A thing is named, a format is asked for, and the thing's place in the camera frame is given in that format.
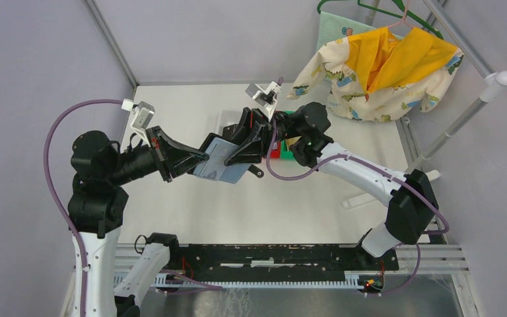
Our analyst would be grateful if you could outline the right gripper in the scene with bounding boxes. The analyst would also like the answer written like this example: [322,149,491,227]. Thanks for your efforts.
[218,107,302,166]

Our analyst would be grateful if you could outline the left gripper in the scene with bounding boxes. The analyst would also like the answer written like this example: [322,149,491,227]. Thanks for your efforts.
[108,122,209,182]

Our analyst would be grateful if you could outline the black leather card holder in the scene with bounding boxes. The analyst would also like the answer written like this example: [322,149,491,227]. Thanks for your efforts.
[189,133,265,184]

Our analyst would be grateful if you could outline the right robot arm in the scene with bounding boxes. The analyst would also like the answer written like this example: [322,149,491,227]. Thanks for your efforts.
[224,102,443,269]

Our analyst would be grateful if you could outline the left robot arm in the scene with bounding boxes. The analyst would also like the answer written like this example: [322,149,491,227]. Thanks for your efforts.
[67,127,209,316]

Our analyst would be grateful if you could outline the white plastic bin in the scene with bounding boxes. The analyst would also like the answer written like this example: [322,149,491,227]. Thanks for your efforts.
[215,110,242,135]

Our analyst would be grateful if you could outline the red plastic bin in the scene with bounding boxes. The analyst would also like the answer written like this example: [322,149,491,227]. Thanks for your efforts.
[266,141,282,159]

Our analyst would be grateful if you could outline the green plastic bin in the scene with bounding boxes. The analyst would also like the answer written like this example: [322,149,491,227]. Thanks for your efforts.
[279,124,300,160]

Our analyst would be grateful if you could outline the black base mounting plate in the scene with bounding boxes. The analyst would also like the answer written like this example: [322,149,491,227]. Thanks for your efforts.
[164,244,399,282]

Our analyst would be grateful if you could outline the light green towel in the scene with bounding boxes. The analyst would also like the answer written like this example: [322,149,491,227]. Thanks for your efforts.
[314,11,407,86]

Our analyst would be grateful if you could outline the yellow cream children's jacket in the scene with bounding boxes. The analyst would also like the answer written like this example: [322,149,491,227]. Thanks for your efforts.
[287,27,465,122]

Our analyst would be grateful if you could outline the pink clothes hanger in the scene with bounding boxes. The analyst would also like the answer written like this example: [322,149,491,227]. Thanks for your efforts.
[388,0,415,29]

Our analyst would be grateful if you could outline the green clothes hanger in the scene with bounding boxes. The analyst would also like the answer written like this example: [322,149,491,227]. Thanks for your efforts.
[316,0,448,42]

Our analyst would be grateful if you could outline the white clothes rack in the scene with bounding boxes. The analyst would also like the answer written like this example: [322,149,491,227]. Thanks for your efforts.
[332,1,507,217]

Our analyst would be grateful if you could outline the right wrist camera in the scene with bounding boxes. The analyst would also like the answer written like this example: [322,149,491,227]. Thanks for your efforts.
[246,81,282,121]

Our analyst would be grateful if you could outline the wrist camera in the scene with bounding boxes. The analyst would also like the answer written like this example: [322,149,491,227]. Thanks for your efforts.
[246,81,282,121]
[130,102,156,144]

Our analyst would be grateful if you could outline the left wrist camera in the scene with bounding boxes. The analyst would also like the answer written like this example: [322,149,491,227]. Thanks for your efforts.
[130,102,156,144]

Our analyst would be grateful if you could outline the white cable tray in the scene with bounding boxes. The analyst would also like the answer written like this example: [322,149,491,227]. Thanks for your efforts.
[152,273,383,292]

